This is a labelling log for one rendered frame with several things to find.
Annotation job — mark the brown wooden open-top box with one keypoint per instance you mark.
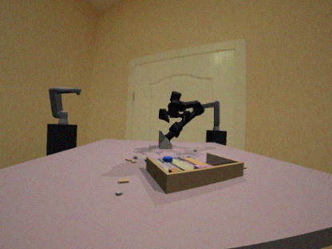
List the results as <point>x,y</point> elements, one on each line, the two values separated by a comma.
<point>192,169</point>

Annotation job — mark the blue cylinder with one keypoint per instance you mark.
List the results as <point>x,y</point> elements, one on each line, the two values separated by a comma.
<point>167,159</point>

